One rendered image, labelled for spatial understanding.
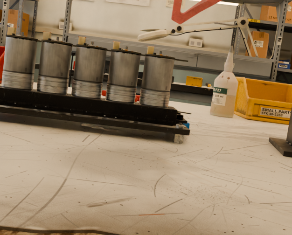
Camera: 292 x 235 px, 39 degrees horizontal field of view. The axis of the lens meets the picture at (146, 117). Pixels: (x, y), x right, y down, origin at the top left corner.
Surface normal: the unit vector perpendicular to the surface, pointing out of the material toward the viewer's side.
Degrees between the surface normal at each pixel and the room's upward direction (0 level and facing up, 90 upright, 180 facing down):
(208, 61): 90
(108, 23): 90
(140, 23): 90
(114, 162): 0
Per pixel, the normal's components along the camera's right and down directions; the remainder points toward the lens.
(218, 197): 0.13, -0.99
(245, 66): -0.08, 0.10
